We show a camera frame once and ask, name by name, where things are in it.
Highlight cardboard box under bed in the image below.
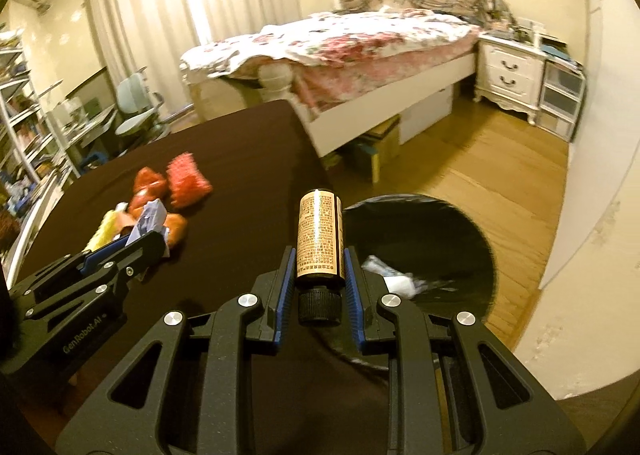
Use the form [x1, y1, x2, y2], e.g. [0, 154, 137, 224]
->
[321, 116, 400, 184]

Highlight black lined trash bin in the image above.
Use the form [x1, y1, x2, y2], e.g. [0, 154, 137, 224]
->
[314, 194, 497, 374]

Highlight floral quilt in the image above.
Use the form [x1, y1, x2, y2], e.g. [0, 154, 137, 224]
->
[180, 9, 480, 115]

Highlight white nightstand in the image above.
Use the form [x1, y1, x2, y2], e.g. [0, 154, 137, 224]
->
[474, 33, 546, 126]

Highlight dark brown tablecloth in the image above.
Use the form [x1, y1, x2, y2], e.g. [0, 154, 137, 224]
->
[15, 101, 387, 454]

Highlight red foam fruit net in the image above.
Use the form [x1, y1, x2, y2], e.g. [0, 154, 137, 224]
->
[166, 152, 213, 209]

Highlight white storage box under bed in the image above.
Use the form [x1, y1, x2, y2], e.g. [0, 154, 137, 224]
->
[399, 86, 454, 144]

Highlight yellow foam fruit net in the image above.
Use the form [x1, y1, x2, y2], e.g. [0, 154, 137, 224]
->
[85, 210, 119, 251]

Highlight desk with clutter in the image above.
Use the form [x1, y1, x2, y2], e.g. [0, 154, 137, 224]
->
[44, 101, 116, 177]

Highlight white tissue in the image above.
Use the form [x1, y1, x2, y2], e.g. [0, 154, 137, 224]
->
[362, 255, 428, 299]

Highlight red plastic bag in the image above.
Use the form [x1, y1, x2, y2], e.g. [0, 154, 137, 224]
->
[127, 167, 169, 219]

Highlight plastic drawer unit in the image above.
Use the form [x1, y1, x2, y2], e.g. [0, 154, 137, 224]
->
[535, 58, 587, 142]

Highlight grey office chair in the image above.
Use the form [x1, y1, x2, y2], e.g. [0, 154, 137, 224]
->
[115, 72, 169, 141]

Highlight tan spray can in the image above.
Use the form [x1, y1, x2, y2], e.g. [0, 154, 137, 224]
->
[296, 189, 346, 328]

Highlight bookshelf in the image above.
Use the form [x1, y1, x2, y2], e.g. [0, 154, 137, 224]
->
[1, 30, 78, 282]

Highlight white bed frame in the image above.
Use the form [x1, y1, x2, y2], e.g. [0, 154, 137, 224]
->
[184, 1, 475, 156]

